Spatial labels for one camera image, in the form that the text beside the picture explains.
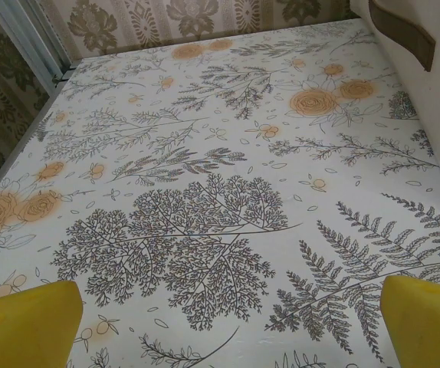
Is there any aluminium side rail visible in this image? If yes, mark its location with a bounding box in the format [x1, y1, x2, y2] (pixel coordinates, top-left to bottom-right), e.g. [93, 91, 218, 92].
[0, 78, 71, 215]

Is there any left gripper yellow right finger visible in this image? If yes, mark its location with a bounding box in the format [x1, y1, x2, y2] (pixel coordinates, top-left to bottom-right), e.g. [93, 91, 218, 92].
[380, 273, 440, 368]

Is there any floral table cover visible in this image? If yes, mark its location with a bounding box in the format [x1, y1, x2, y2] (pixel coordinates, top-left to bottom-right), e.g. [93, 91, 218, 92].
[0, 18, 440, 368]

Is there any aluminium frame post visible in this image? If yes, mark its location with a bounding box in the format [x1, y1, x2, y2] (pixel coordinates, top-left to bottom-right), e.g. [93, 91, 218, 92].
[0, 0, 72, 84]

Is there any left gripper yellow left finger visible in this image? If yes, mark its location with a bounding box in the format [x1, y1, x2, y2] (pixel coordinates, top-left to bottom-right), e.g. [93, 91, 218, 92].
[0, 279, 85, 368]

